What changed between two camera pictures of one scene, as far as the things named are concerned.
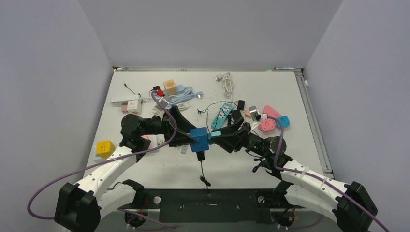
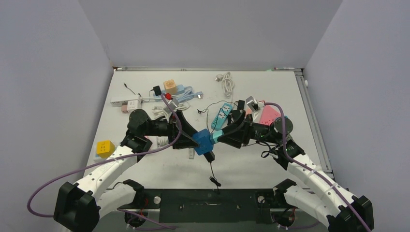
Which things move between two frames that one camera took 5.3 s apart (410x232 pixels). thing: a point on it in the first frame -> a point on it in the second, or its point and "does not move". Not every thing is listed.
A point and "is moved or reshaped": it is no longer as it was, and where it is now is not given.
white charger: x=184 y=149 is moved or reshaped
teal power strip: x=221 y=117 does not move
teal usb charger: x=216 y=133 does not move
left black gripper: x=183 y=137 does not move
